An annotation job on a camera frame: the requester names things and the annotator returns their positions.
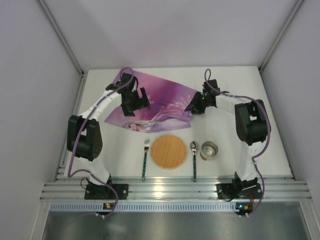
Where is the purple printed placemat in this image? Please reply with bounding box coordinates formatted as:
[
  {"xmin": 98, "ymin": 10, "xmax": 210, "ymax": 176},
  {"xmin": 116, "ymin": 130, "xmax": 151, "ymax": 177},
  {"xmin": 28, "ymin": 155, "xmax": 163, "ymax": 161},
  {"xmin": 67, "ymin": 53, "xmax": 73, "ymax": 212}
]
[{"xmin": 105, "ymin": 70, "xmax": 197, "ymax": 133}]

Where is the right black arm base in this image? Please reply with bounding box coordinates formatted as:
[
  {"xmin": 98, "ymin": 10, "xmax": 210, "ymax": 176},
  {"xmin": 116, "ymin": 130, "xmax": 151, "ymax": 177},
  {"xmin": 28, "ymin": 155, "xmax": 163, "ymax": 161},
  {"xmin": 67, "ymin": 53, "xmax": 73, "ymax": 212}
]
[{"xmin": 216, "ymin": 183, "xmax": 263, "ymax": 202}]

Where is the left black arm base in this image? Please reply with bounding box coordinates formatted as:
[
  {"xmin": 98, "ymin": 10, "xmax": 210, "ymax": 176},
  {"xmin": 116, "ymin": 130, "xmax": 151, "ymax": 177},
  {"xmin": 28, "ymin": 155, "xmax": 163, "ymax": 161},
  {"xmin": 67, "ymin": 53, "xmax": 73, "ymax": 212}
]
[{"xmin": 84, "ymin": 183, "xmax": 129, "ymax": 200}]

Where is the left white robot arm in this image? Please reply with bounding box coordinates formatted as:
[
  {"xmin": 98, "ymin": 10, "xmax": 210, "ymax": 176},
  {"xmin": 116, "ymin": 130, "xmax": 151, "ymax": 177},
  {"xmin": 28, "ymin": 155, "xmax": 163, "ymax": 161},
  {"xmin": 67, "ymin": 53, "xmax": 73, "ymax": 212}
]
[{"xmin": 66, "ymin": 67, "xmax": 150, "ymax": 188}]

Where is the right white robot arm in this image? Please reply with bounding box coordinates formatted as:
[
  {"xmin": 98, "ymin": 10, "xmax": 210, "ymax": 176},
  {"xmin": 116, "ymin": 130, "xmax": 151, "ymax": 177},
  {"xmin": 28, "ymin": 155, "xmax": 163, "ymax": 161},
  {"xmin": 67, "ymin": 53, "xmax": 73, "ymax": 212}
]
[{"xmin": 184, "ymin": 79, "xmax": 271, "ymax": 194}]

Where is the metal cup with wood band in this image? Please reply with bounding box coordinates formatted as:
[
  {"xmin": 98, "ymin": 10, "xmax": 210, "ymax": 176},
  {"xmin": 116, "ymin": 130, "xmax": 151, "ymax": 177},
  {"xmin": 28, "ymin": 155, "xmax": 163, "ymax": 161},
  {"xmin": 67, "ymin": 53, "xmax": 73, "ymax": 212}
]
[{"xmin": 200, "ymin": 141, "xmax": 219, "ymax": 161}]

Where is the round woven wicker plate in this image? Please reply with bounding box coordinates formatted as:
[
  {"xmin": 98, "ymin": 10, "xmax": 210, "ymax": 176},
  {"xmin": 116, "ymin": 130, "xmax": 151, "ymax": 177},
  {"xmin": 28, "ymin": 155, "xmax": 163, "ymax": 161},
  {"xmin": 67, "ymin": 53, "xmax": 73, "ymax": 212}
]
[{"xmin": 150, "ymin": 135, "xmax": 187, "ymax": 170}]

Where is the spoon with green handle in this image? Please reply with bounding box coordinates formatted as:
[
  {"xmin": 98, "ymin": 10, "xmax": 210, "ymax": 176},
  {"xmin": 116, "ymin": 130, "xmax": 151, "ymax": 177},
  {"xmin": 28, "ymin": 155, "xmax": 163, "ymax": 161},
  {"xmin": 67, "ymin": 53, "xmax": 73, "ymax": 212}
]
[{"xmin": 190, "ymin": 141, "xmax": 198, "ymax": 183}]

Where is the fork with green handle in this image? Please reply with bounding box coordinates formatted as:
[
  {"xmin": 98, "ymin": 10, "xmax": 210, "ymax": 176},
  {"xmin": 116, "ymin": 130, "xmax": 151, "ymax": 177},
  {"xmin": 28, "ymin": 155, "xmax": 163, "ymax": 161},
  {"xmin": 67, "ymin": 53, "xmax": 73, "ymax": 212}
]
[{"xmin": 141, "ymin": 138, "xmax": 150, "ymax": 182}]

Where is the aluminium mounting rail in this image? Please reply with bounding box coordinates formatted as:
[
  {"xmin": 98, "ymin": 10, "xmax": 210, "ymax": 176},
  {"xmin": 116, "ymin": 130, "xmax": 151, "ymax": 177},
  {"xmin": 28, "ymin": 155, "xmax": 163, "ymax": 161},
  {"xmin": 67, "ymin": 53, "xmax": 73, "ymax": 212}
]
[{"xmin": 40, "ymin": 177, "xmax": 312, "ymax": 202}]

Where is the right aluminium frame post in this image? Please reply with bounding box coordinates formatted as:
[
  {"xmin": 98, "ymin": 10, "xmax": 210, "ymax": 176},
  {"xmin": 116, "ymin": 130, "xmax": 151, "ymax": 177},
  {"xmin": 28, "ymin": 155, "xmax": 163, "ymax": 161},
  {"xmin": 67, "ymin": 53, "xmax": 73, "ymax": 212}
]
[{"xmin": 258, "ymin": 0, "xmax": 305, "ymax": 74}]

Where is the aluminium frame post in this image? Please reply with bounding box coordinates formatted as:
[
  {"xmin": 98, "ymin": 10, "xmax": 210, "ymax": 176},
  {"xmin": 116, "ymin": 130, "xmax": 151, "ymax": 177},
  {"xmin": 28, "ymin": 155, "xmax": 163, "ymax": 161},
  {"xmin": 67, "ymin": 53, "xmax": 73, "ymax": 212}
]
[
  {"xmin": 258, "ymin": 0, "xmax": 305, "ymax": 74},
  {"xmin": 36, "ymin": 0, "xmax": 84, "ymax": 76}
]

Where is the perforated grey cable duct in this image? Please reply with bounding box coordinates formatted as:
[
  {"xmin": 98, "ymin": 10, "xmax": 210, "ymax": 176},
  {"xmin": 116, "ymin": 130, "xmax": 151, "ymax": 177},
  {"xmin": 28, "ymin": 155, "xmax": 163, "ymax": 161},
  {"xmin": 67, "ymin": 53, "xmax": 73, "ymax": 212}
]
[{"xmin": 50, "ymin": 202, "xmax": 250, "ymax": 213}]

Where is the left aluminium frame post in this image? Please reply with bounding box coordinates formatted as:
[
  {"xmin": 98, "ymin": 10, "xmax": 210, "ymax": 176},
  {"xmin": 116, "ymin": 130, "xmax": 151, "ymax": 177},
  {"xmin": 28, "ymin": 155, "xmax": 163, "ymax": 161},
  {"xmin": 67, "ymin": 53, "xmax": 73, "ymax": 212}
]
[{"xmin": 36, "ymin": 0, "xmax": 84, "ymax": 76}]

